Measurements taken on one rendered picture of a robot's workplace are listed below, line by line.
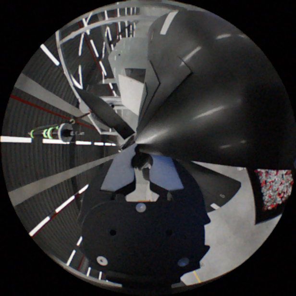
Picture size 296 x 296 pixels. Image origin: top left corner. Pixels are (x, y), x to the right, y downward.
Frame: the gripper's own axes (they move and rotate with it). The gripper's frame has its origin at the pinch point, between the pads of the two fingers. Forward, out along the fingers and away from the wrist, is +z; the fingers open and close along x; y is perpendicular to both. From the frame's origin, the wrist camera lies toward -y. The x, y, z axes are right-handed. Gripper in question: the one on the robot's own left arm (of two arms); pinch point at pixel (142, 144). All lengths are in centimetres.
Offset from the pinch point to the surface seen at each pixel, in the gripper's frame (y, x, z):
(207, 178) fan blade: 11.4, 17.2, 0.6
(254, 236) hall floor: 74, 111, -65
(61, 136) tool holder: 0.9, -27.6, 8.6
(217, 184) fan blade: 11.5, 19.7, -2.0
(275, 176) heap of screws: 2.0, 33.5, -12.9
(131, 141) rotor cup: 6.8, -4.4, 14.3
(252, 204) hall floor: 64, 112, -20
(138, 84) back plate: -14.3, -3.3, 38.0
